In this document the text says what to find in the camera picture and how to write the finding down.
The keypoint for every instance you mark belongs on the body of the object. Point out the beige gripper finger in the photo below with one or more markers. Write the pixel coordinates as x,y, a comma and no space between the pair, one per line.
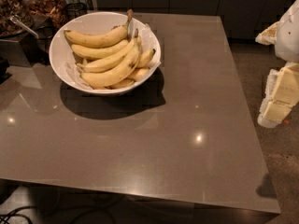
268,36

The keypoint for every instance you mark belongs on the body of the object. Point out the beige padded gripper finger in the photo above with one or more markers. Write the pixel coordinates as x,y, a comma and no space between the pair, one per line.
281,95

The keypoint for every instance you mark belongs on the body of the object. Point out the large front yellow banana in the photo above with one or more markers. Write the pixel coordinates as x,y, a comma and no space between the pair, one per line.
116,74

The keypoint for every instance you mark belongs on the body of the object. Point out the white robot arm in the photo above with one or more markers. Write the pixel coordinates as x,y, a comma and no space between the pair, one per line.
287,44

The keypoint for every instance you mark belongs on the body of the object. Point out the right small yellow banana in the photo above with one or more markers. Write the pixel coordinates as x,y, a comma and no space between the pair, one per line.
146,57

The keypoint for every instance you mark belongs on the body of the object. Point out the small yellow banana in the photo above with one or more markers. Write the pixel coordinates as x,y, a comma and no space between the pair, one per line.
123,84
146,57

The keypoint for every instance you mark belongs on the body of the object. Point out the lower right yellow banana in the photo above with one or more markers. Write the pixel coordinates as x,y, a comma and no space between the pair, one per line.
138,74

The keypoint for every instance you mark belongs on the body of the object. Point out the bottom small yellow banana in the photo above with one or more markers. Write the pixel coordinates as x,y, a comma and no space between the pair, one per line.
123,84

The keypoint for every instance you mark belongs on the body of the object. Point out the white ceramic bowl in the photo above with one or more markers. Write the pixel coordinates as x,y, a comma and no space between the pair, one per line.
63,60

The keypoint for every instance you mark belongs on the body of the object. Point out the top yellow banana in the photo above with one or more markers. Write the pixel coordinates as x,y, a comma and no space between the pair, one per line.
108,39

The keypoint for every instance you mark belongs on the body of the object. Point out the white paper liner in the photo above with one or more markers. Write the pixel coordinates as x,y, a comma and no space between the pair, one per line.
117,69

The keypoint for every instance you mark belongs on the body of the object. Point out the black mesh cup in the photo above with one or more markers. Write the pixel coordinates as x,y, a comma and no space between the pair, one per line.
75,10

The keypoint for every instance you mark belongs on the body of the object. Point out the metal scoop spoon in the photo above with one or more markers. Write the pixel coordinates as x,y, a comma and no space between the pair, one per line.
15,19

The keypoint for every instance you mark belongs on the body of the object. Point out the glass jar with snacks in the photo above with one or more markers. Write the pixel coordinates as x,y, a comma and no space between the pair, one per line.
9,8

